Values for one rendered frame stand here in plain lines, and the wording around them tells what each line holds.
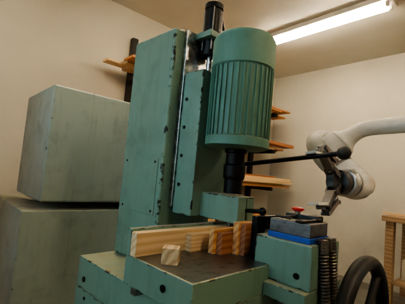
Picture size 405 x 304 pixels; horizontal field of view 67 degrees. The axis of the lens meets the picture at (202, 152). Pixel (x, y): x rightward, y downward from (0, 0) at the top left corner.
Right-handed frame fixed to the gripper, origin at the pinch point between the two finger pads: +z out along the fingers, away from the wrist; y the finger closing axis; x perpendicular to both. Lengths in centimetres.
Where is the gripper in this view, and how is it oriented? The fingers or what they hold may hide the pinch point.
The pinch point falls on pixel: (313, 178)
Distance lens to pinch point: 88.1
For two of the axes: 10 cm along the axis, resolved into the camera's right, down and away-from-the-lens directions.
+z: -7.0, -1.3, -7.0
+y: 0.1, -9.9, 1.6
